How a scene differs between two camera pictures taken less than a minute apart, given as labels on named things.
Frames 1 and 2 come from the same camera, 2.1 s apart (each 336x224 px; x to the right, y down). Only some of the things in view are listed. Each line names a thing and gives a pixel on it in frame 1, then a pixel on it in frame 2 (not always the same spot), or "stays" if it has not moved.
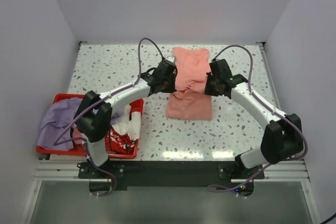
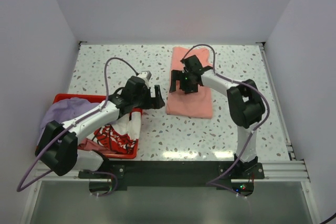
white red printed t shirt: [122, 137] stays
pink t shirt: [190, 101] stays
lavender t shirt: [56, 115] stays
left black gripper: [172, 88] → [153, 102]
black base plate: [169, 173] stays
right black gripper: [207, 90] → [178, 75]
